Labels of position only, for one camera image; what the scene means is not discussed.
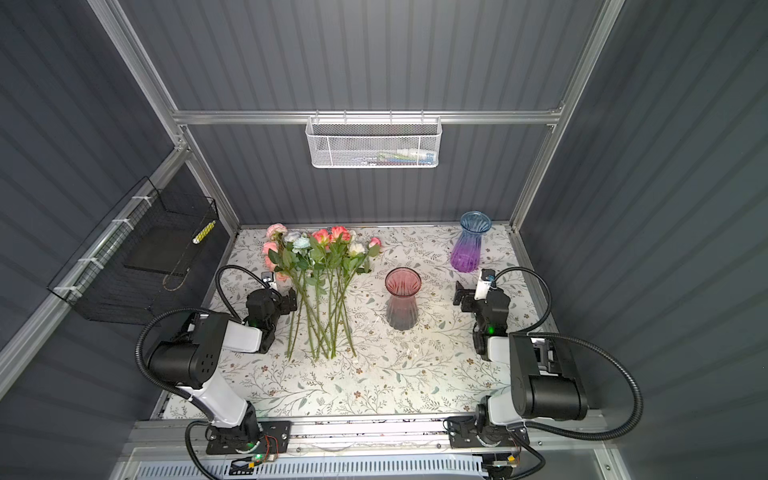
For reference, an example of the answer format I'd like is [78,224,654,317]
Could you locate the pink rose stem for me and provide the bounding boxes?
[310,228,336,359]
[329,226,352,358]

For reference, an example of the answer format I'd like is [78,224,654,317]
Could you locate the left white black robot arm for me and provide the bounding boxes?
[142,289,297,460]

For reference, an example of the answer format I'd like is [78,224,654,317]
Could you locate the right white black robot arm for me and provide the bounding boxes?
[446,282,588,446]

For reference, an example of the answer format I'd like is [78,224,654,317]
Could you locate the blue purple glass vase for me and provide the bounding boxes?
[450,211,492,273]

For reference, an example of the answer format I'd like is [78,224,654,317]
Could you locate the red pink glass vase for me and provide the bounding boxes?
[385,267,422,331]

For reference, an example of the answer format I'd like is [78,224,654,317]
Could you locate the pale pink flower spray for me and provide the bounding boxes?
[263,223,306,360]

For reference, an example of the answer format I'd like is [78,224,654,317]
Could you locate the floral patterned table mat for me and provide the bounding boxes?
[160,224,541,420]

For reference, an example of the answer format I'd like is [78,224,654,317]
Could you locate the yellow green marker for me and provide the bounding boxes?
[192,220,217,245]

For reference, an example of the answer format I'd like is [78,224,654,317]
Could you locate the white pink bud spray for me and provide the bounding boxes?
[329,226,367,356]

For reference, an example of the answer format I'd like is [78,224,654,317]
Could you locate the pens in white basket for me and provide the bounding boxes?
[358,148,438,167]

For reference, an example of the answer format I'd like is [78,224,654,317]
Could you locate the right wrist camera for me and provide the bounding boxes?
[474,268,496,301]

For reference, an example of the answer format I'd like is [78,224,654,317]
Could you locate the black wire basket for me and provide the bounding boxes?
[48,168,230,325]

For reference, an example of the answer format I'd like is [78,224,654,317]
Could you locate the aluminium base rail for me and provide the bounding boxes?
[125,410,607,463]

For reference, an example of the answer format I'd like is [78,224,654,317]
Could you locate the white wire mesh basket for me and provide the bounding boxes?
[305,119,443,169]

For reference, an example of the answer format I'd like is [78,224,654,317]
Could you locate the right black corrugated cable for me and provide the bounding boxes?
[491,265,644,442]

